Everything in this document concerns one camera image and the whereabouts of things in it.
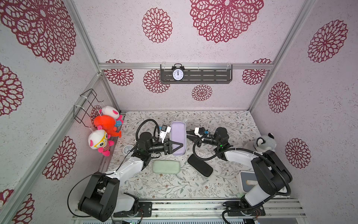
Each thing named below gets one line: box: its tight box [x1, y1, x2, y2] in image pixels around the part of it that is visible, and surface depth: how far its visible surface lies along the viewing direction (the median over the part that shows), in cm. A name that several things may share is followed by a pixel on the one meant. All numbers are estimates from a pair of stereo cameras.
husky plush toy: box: [253, 132, 277, 154], surface depth 80 cm
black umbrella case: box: [187, 154, 214, 177], surface depth 88 cm
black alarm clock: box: [171, 63, 186, 82], surface depth 92 cm
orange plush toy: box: [94, 114, 122, 139], surface depth 92 cm
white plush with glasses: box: [88, 125, 115, 157], surface depth 82 cm
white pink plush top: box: [99, 105, 124, 128], surface depth 97 cm
